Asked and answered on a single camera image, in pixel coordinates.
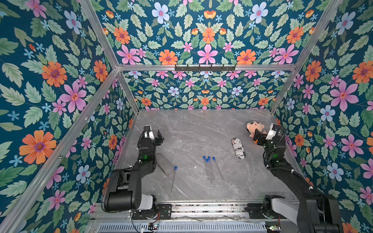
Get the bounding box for clear test tube blue stopper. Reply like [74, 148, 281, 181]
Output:
[203, 156, 211, 182]
[212, 157, 224, 180]
[207, 156, 215, 181]
[206, 158, 214, 183]

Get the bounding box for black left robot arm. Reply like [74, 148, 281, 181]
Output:
[102, 125, 164, 213]

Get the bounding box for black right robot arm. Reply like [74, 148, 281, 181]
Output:
[252, 124, 343, 233]

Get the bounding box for grey oval stone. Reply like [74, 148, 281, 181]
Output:
[155, 153, 174, 175]

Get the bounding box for plush doll orange pants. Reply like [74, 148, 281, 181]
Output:
[246, 121, 266, 139]

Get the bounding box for white ventilation grille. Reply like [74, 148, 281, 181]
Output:
[98, 222, 267, 233]

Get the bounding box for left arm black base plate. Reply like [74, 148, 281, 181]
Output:
[132, 204, 173, 221]

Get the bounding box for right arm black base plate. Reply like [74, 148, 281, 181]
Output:
[245, 203, 285, 220]

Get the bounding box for metal hook rail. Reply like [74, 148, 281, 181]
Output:
[174, 65, 236, 72]

